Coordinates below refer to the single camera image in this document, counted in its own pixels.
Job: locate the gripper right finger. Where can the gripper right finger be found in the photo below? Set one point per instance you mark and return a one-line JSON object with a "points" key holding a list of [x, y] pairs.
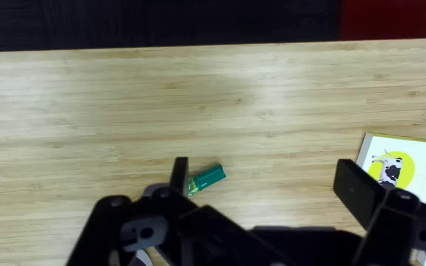
{"points": [[375, 207]]}

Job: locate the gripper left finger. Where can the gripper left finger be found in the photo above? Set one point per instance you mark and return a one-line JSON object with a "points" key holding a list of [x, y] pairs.
{"points": [[168, 218]]}

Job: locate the green marker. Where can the green marker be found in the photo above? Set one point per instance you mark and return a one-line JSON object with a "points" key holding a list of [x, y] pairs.
{"points": [[207, 178]]}

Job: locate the white book with cow picture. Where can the white book with cow picture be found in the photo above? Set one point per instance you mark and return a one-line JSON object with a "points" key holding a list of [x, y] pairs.
{"points": [[405, 168]]}

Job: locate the red object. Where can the red object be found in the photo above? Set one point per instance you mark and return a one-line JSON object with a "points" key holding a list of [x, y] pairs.
{"points": [[385, 18]]}

